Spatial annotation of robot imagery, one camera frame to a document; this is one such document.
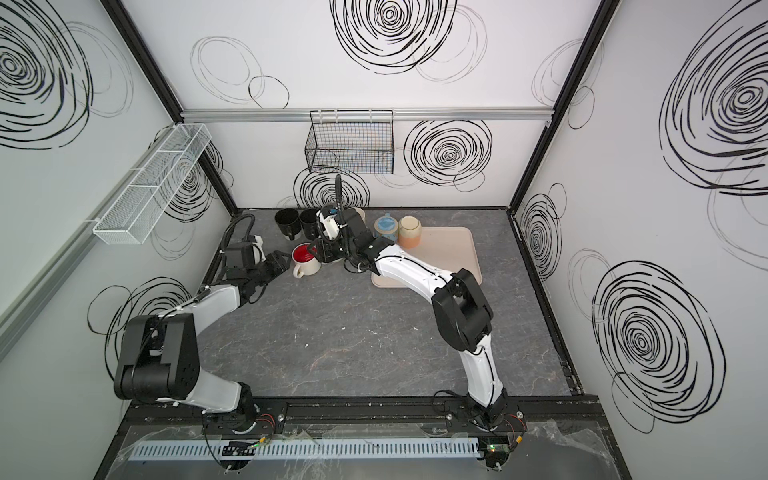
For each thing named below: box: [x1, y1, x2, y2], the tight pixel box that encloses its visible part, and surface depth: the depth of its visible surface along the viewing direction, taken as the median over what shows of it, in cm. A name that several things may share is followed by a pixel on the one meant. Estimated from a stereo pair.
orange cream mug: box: [398, 215, 422, 249], surface depth 105 cm
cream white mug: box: [292, 242, 322, 279], surface depth 99 cm
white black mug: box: [275, 208, 301, 241], surface depth 107 cm
